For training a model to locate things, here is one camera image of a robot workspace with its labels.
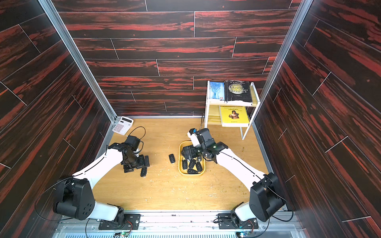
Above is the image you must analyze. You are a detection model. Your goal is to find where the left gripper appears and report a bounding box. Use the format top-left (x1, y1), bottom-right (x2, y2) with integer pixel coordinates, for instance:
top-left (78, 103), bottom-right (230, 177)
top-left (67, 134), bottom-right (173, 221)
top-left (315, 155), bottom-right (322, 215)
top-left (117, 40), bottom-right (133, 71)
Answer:
top-left (125, 154), bottom-right (151, 172)

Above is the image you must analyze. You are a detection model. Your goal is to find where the black car key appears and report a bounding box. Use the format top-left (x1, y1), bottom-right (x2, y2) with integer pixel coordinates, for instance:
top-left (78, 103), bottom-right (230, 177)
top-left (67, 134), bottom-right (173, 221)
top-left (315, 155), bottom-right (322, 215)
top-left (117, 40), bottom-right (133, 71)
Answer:
top-left (169, 154), bottom-right (176, 164)
top-left (140, 167), bottom-right (147, 178)

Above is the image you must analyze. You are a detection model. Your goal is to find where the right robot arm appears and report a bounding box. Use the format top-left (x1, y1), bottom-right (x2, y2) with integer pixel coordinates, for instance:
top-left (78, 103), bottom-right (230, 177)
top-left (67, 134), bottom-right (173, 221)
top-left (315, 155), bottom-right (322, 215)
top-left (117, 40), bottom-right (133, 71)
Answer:
top-left (182, 129), bottom-right (286, 227)

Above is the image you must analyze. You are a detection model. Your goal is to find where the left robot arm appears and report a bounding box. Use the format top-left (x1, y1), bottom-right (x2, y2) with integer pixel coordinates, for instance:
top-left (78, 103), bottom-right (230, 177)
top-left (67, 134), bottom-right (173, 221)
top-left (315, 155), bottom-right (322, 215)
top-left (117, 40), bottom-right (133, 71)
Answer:
top-left (53, 135), bottom-right (150, 227)

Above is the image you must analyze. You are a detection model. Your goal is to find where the yellow storage tray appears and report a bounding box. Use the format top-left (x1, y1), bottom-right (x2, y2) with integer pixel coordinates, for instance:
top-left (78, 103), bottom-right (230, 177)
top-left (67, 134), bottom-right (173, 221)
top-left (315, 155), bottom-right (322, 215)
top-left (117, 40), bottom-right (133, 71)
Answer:
top-left (178, 141), bottom-right (205, 176)

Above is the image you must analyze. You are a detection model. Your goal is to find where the white calculator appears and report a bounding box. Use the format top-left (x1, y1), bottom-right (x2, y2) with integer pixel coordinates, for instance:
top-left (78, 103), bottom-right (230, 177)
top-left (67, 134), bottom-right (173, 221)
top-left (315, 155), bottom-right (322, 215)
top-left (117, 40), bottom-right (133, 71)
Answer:
top-left (113, 117), bottom-right (134, 135)

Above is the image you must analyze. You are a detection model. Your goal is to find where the yellow paperback book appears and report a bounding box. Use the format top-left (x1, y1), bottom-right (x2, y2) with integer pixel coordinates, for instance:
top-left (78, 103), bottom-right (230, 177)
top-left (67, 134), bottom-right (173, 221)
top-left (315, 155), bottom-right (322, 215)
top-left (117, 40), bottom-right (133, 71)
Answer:
top-left (219, 106), bottom-right (250, 128)

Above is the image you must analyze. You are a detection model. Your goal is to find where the blue white book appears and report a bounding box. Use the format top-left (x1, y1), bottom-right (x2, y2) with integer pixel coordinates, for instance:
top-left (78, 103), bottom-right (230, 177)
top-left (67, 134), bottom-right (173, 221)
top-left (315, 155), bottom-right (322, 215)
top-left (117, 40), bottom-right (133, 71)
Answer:
top-left (208, 81), bottom-right (225, 101)

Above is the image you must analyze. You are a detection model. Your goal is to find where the black hardcover book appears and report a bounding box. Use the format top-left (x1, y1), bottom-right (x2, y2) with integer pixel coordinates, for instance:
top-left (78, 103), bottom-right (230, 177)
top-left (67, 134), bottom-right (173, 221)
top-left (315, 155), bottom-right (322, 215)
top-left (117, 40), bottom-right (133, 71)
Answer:
top-left (224, 80), bottom-right (253, 106)

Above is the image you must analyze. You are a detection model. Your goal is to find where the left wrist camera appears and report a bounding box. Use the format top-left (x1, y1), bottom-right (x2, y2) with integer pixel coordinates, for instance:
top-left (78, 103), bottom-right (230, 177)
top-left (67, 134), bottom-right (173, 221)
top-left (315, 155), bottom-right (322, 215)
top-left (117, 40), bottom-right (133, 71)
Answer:
top-left (124, 135), bottom-right (140, 151)

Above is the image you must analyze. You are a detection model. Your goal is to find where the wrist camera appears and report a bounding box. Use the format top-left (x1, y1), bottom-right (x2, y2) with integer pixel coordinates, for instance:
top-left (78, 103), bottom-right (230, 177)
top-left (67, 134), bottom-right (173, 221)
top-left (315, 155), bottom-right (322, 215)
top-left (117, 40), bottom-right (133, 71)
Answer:
top-left (187, 129), bottom-right (200, 147)
top-left (124, 135), bottom-right (140, 151)

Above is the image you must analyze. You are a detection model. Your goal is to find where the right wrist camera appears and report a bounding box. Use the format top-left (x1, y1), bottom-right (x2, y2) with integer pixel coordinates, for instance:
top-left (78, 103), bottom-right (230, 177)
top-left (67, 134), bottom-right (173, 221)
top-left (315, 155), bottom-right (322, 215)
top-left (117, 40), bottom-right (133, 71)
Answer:
top-left (187, 129), bottom-right (200, 147)

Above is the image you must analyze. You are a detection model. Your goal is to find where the white wire shelf rack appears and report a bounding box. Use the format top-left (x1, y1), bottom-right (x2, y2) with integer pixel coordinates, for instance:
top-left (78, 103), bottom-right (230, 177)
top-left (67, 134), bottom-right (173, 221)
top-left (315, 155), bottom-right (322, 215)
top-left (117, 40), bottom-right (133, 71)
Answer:
top-left (203, 80), bottom-right (261, 140)

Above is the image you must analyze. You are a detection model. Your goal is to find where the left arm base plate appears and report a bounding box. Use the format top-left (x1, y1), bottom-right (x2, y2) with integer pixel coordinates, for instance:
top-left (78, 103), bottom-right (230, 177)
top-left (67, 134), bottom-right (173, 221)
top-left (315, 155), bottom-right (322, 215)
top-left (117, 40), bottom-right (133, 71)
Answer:
top-left (98, 214), bottom-right (141, 231)

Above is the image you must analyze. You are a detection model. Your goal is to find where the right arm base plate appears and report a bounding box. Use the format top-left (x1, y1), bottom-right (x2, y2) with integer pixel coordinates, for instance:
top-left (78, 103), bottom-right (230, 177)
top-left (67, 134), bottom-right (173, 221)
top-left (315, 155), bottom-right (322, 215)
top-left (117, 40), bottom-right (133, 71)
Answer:
top-left (213, 213), bottom-right (259, 230)

